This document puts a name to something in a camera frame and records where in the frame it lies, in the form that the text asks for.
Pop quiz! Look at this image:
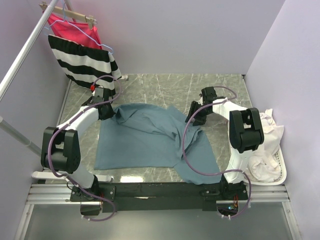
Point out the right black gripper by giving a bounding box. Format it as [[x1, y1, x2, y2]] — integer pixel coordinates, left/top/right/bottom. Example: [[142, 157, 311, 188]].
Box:
[[185, 101, 212, 126]]

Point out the blue t shirt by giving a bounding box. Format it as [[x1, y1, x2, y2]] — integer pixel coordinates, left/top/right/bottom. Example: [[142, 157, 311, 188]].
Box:
[[94, 103, 221, 185]]

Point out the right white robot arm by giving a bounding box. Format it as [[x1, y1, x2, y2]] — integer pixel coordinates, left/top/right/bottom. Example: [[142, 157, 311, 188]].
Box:
[[183, 86, 265, 200]]

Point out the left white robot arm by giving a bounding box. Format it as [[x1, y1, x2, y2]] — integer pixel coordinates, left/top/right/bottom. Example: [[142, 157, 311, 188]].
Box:
[[40, 86, 115, 201]]

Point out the black white striped garment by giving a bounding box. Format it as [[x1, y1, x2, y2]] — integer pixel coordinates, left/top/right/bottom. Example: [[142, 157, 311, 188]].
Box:
[[48, 35, 122, 96]]

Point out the red pink garment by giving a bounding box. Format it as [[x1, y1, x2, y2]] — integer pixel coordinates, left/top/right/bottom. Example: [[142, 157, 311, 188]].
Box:
[[46, 12, 103, 51]]

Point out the black base beam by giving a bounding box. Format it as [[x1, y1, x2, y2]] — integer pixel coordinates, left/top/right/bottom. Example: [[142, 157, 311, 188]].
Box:
[[70, 181, 250, 216]]

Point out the white t shirt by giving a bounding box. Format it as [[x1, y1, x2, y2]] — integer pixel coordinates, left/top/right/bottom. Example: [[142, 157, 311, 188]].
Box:
[[246, 108, 285, 182]]

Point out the wooden clip hanger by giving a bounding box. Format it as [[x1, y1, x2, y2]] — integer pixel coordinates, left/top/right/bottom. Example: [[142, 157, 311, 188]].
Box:
[[44, 3, 98, 30]]

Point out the metal clothes rack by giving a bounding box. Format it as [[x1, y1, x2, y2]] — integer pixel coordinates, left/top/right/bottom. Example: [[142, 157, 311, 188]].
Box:
[[0, 0, 130, 181]]

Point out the blue wire hanger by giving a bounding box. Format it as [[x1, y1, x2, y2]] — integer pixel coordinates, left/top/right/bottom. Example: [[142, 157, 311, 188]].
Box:
[[43, 2, 114, 55]]

